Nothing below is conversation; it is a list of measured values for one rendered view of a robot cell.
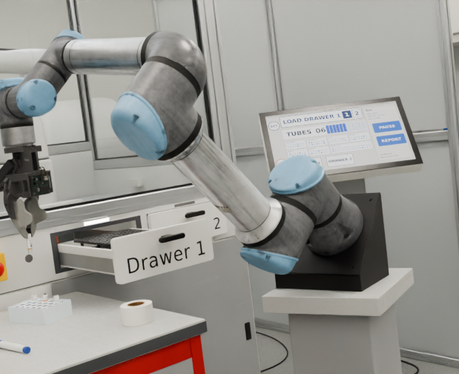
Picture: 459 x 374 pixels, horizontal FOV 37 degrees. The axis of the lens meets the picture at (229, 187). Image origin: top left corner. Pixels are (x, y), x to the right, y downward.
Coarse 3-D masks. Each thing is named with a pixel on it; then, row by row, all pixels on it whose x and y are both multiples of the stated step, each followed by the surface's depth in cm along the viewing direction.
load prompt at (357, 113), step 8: (320, 112) 248; (328, 112) 248; (336, 112) 247; (344, 112) 247; (352, 112) 247; (360, 112) 247; (280, 120) 246; (288, 120) 246; (296, 120) 246; (304, 120) 246; (312, 120) 246; (320, 120) 246; (328, 120) 245; (336, 120) 245
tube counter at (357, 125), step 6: (318, 126) 244; (324, 126) 244; (330, 126) 244; (336, 126) 244; (342, 126) 244; (348, 126) 243; (354, 126) 243; (360, 126) 243; (366, 126) 243; (318, 132) 242; (324, 132) 242; (330, 132) 242; (336, 132) 242; (342, 132) 242
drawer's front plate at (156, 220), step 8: (184, 208) 215; (192, 208) 217; (200, 208) 219; (208, 208) 221; (216, 208) 223; (152, 216) 207; (160, 216) 209; (168, 216) 211; (176, 216) 213; (184, 216) 215; (200, 216) 219; (208, 216) 221; (216, 216) 223; (224, 216) 225; (152, 224) 207; (160, 224) 209; (168, 224) 211; (216, 224) 223; (224, 224) 225; (216, 232) 223; (224, 232) 225
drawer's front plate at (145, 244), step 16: (176, 224) 175; (192, 224) 177; (208, 224) 180; (112, 240) 163; (128, 240) 164; (144, 240) 167; (176, 240) 174; (192, 240) 177; (208, 240) 180; (112, 256) 163; (128, 256) 164; (144, 256) 167; (176, 256) 173; (192, 256) 177; (208, 256) 180; (128, 272) 164; (144, 272) 167; (160, 272) 170
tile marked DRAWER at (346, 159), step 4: (328, 156) 236; (332, 156) 236; (336, 156) 236; (340, 156) 236; (344, 156) 236; (348, 156) 236; (352, 156) 236; (328, 160) 235; (332, 160) 235; (336, 160) 235; (340, 160) 235; (344, 160) 235; (348, 160) 235; (352, 160) 235; (328, 164) 234; (332, 164) 234; (336, 164) 234; (340, 164) 234; (344, 164) 234; (348, 164) 234
